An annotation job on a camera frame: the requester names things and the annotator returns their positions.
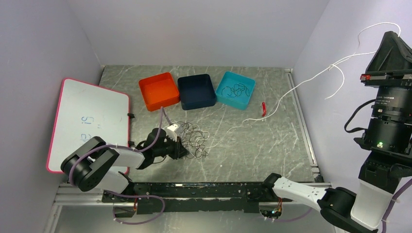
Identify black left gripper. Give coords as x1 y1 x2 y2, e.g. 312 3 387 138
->
154 134 189 160

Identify black thin cable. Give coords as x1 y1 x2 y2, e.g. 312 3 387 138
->
221 83 251 98

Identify dark brown thin cable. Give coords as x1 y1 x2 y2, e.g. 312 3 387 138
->
177 121 210 160

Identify red white small card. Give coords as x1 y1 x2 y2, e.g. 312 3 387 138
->
261 102 267 117

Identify pink framed whiteboard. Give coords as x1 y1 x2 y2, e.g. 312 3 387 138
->
46 78 130 173

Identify white thin cable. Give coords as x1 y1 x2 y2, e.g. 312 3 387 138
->
182 22 402 158

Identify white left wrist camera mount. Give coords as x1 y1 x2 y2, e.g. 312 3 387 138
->
165 124 182 136

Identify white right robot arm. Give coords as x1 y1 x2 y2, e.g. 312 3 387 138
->
261 31 412 233

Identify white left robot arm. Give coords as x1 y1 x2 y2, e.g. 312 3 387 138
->
60 128 189 202

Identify teal plastic bin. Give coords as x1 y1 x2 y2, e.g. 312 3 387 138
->
215 71 256 110

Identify dark blue plastic bin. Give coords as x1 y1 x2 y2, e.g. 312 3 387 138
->
177 74 217 111

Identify orange plastic bin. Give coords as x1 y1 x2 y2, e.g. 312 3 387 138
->
138 72 180 112

